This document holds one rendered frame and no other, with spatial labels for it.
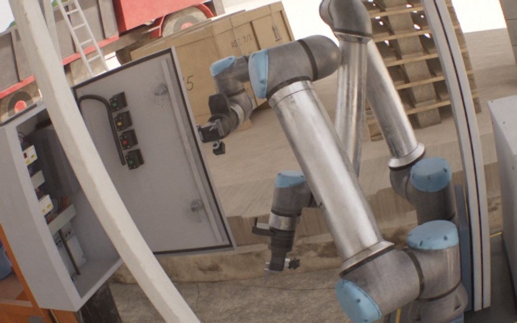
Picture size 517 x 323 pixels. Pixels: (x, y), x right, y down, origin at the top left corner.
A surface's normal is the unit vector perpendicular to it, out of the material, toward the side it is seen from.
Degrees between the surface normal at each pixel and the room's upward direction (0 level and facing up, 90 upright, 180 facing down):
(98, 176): 81
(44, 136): 90
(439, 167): 5
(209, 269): 76
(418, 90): 90
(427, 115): 90
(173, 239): 90
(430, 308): 70
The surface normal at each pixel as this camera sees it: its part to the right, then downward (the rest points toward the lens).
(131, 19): 0.61, 0.03
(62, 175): -0.11, 0.29
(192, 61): -0.43, 0.36
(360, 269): -0.42, -0.11
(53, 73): 0.86, -0.32
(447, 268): 0.30, 0.16
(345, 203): -0.15, -0.26
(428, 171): -0.26, -0.91
